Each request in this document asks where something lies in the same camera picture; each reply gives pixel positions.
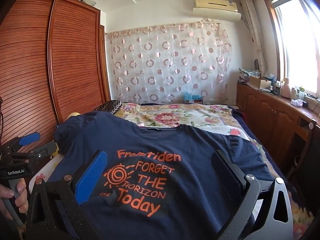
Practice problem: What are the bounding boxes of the beige window drape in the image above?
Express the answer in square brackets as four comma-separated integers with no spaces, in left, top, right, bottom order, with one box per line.
[241,0,268,76]

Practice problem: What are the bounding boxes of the stack of papers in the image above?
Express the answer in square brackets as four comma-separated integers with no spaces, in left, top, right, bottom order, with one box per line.
[239,68,261,82]

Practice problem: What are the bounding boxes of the wall air conditioner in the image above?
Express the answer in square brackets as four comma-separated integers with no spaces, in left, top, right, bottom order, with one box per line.
[193,0,241,22]

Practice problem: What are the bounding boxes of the wooden louvered wardrobe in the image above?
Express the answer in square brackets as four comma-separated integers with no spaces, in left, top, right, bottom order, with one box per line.
[1,0,111,146]

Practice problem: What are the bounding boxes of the cardboard box on sideboard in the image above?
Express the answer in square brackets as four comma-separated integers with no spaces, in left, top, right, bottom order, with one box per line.
[249,76,271,89]

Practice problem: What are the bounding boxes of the floral bed blanket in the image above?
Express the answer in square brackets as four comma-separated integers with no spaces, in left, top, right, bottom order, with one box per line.
[117,102,315,240]

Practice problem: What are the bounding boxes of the window with wooden frame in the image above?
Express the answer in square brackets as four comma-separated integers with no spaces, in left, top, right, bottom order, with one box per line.
[264,0,319,98]

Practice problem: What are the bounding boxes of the sheer circle pattern curtain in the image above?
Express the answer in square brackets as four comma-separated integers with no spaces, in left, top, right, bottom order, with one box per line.
[106,21,232,104]

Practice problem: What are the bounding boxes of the person's left hand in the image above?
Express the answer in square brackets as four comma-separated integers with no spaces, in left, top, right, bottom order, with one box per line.
[1,178,29,220]

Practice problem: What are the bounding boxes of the long wooden sideboard cabinet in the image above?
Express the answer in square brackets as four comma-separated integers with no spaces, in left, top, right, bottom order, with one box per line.
[236,83,319,177]

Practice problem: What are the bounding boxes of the blue item in box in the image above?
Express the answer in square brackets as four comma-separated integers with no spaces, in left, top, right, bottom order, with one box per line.
[183,92,203,104]

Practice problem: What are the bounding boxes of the pink white bottle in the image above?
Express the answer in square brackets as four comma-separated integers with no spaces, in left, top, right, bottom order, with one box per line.
[280,77,291,99]

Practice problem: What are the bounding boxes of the navy printed t-shirt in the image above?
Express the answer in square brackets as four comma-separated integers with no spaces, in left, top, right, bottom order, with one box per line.
[50,112,273,239]

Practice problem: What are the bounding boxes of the white strawberry fleece blanket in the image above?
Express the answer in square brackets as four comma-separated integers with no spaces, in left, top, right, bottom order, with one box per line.
[29,126,250,193]

